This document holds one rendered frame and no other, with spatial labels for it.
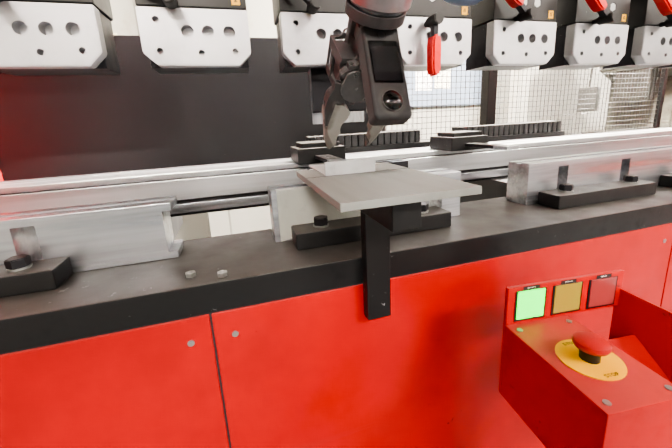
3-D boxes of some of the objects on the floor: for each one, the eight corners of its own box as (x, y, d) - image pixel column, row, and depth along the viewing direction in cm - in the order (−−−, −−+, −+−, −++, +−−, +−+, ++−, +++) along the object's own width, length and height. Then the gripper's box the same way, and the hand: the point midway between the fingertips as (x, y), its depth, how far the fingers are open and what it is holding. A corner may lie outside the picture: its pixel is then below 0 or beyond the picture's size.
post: (476, 318, 179) (498, -121, 134) (470, 313, 184) (490, -113, 139) (484, 316, 181) (509, -120, 136) (477, 311, 185) (499, -111, 140)
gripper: (408, -12, 43) (371, 119, 59) (315, -18, 39) (302, 122, 56) (437, 20, 38) (387, 153, 54) (333, 16, 35) (313, 159, 51)
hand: (350, 144), depth 53 cm, fingers open, 5 cm apart
